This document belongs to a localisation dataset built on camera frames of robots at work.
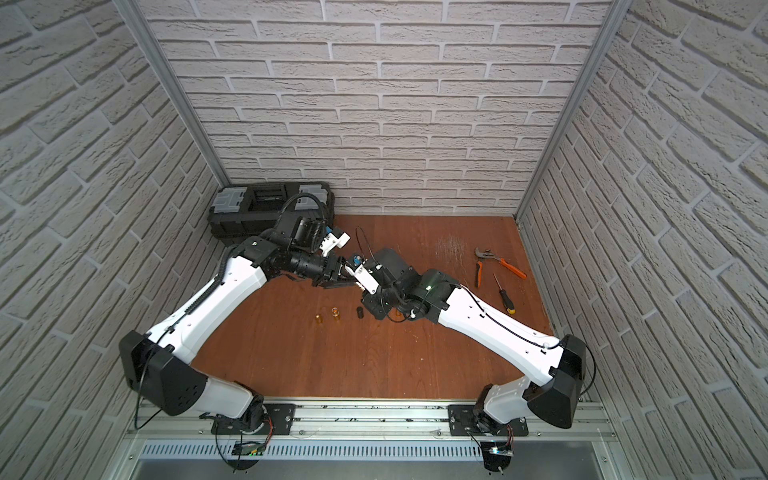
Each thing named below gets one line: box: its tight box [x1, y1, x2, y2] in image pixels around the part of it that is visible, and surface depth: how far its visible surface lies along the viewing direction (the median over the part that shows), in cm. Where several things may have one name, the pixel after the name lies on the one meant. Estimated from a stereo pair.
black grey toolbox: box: [207, 181, 335, 240], surface depth 101 cm
